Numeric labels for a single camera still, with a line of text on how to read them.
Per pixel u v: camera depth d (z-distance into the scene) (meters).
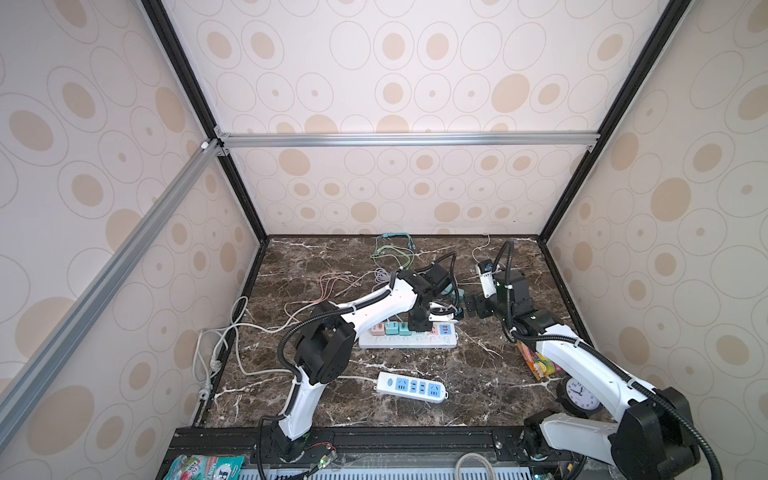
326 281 1.06
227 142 0.90
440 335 0.90
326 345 0.50
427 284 0.65
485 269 0.73
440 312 0.76
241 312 0.98
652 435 0.39
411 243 1.17
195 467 0.69
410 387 0.81
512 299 0.62
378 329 0.87
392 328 0.87
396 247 1.17
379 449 0.74
